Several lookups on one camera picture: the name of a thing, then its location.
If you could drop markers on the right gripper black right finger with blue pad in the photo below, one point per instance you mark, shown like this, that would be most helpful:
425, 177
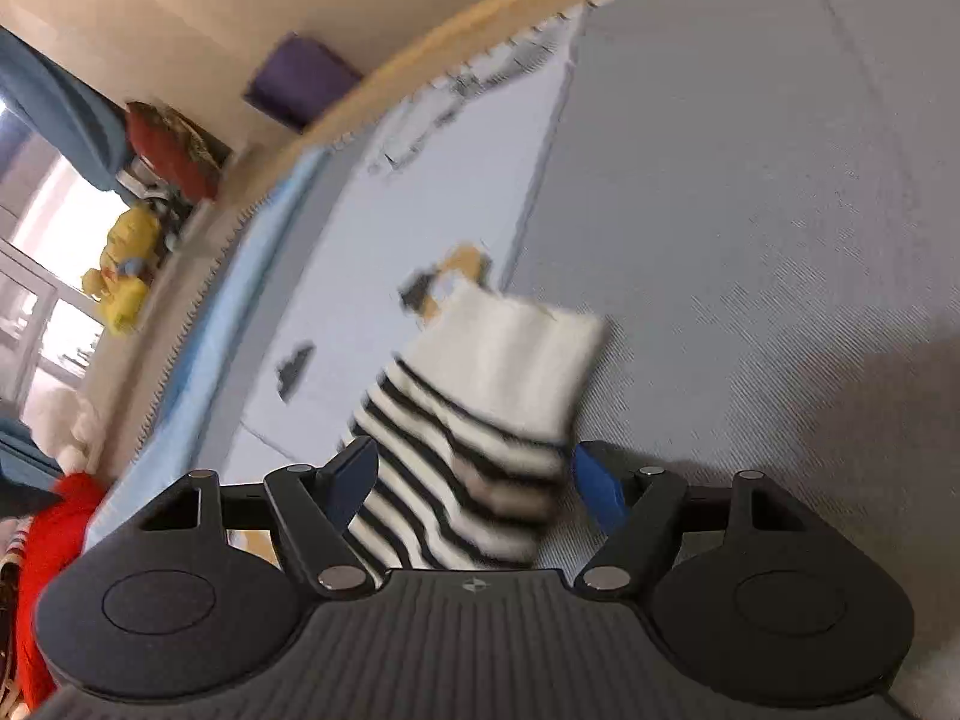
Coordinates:
743, 588

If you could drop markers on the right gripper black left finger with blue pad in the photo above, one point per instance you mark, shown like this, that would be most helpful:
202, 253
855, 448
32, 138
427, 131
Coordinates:
207, 583

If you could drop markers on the black white striped garment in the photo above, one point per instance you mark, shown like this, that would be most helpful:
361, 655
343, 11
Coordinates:
473, 426

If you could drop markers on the light blue quilt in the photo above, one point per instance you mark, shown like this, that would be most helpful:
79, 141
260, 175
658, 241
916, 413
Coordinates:
186, 400

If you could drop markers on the red blanket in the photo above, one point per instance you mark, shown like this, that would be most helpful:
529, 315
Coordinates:
54, 540

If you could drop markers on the white plush toy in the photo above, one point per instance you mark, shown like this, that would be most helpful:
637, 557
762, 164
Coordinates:
65, 426

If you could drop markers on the yellow plush toy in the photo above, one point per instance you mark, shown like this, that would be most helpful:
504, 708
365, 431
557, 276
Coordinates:
120, 284

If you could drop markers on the grey patterned bed sheet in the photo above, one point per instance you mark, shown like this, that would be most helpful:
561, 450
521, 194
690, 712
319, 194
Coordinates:
759, 197

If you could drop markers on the dark red cushion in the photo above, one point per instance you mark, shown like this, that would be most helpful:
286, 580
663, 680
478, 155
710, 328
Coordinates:
173, 149

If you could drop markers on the blue curtain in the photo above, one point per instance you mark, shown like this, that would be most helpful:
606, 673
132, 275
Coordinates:
83, 125

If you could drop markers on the purple box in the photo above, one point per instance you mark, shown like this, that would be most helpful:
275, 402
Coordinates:
300, 79

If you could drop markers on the window frame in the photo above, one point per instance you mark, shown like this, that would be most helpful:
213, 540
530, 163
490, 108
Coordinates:
54, 225

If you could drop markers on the wooden bed frame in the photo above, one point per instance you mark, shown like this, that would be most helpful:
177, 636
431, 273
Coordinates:
465, 35

